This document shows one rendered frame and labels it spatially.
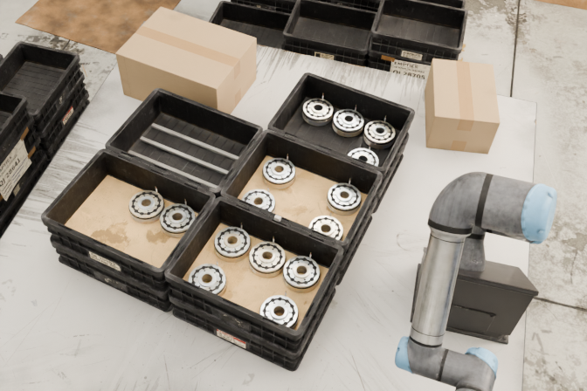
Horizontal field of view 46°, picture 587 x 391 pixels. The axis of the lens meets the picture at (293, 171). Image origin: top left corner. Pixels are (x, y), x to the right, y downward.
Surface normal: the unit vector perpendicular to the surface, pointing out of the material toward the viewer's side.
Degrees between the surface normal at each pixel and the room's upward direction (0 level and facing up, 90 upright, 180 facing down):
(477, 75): 0
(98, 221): 0
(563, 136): 0
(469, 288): 90
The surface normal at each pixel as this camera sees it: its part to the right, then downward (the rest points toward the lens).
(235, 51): 0.04, -0.64
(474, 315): -0.23, 0.74
